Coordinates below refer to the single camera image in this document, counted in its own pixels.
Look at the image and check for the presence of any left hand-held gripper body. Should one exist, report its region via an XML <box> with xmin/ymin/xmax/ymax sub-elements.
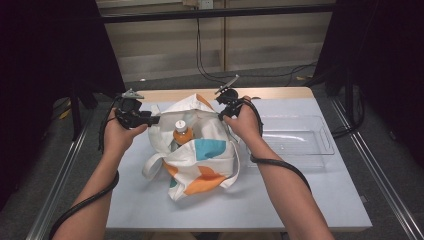
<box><xmin>114</xmin><ymin>88</ymin><xmax>153</xmax><ymax>131</ymax></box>

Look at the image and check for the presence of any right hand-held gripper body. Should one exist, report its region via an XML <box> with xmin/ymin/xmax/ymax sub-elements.
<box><xmin>214</xmin><ymin>74</ymin><xmax>248</xmax><ymax>116</ymax></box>

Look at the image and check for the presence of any white teal orange tote bag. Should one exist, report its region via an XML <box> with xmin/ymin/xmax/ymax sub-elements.
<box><xmin>141</xmin><ymin>93</ymin><xmax>242</xmax><ymax>202</ymax></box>

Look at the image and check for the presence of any person's right hand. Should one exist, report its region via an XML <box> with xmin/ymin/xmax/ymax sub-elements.
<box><xmin>222</xmin><ymin>95</ymin><xmax>268</xmax><ymax>148</ymax></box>

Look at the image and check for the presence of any person's left hand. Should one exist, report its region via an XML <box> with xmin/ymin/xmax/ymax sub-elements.
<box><xmin>103</xmin><ymin>108</ymin><xmax>149</xmax><ymax>164</ymax></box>

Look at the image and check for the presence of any orange drink bottle white cap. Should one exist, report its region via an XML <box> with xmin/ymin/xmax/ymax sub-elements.
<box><xmin>171</xmin><ymin>119</ymin><xmax>195</xmax><ymax>148</ymax></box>

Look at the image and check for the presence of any clear plastic tray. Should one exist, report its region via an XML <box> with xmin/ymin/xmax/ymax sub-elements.
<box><xmin>246</xmin><ymin>114</ymin><xmax>336</xmax><ymax>170</ymax></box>

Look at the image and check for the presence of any black horizontal bar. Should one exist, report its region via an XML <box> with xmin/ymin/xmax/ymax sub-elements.
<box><xmin>99</xmin><ymin>3</ymin><xmax>337</xmax><ymax>24</ymax></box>

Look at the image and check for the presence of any black curtain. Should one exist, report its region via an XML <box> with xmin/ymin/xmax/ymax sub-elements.
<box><xmin>312</xmin><ymin>0</ymin><xmax>424</xmax><ymax>161</ymax></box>
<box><xmin>0</xmin><ymin>0</ymin><xmax>128</xmax><ymax>204</ymax></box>

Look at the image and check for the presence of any light grey table mat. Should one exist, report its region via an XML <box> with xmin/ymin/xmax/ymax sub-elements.
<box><xmin>106</xmin><ymin>96</ymin><xmax>373</xmax><ymax>232</ymax></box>

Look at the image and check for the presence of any black floor cable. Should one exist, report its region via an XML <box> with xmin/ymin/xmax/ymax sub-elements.
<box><xmin>195</xmin><ymin>17</ymin><xmax>318</xmax><ymax>88</ymax></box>

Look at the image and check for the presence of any metal floor rail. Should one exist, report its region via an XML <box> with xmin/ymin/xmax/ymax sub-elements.
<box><xmin>25</xmin><ymin>124</ymin><xmax>92</xmax><ymax>240</ymax></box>
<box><xmin>329</xmin><ymin>97</ymin><xmax>424</xmax><ymax>240</ymax></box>

